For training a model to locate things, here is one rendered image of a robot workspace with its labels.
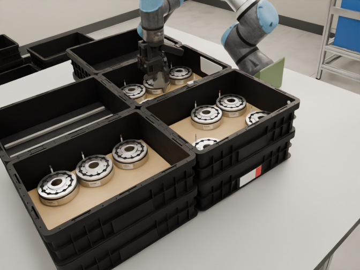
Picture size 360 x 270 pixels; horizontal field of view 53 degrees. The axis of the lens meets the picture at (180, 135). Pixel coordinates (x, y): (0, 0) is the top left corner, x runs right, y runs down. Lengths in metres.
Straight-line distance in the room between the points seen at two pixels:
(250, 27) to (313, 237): 0.84
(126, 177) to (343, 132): 0.82
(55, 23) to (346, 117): 3.42
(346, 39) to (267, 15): 1.62
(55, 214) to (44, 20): 3.44
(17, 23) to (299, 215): 3.57
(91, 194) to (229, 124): 0.49
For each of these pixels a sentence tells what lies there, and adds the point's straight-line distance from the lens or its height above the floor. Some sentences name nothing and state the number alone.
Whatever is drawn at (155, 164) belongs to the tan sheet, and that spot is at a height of 0.83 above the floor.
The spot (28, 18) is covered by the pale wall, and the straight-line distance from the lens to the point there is 4.21.
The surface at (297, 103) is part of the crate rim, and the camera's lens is 1.13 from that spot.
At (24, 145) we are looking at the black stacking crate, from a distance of 1.25.
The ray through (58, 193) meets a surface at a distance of 0.99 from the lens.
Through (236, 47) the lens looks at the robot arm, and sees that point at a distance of 1.57.
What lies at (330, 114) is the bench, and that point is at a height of 0.70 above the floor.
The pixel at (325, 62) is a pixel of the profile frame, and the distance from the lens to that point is 3.27.
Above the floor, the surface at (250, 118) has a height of 0.86.
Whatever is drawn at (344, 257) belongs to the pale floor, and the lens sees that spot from 1.94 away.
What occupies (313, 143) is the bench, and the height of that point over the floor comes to 0.70.
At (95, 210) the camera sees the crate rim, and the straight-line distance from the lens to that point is 0.82.
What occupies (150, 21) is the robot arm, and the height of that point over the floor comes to 1.12.
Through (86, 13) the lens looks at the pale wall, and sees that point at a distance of 4.47.
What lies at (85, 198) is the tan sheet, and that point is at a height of 0.83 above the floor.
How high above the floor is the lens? 1.52
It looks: 37 degrees down
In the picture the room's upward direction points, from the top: 4 degrees counter-clockwise
